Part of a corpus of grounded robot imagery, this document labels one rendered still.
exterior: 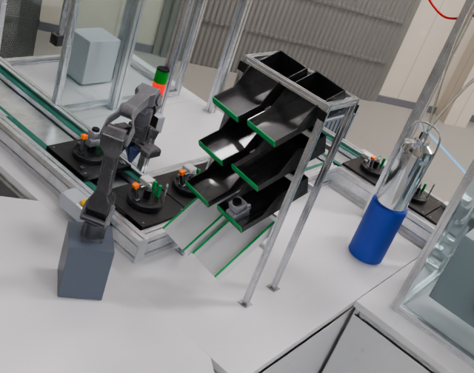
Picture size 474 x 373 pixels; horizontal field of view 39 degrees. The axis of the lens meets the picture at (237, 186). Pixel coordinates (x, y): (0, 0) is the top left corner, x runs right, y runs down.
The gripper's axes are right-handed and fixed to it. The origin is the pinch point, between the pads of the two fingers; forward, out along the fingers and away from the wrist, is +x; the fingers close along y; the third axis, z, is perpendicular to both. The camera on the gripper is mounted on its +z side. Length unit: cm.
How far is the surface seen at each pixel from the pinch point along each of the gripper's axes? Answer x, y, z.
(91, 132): 17.5, 38.9, 18.0
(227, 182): 1.4, -24.8, 22.2
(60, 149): 28, 47, 11
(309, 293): 39, -57, 52
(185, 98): 39, 84, 125
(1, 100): 34, 97, 18
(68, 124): 31, 65, 30
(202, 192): 5.4, -21.7, 14.3
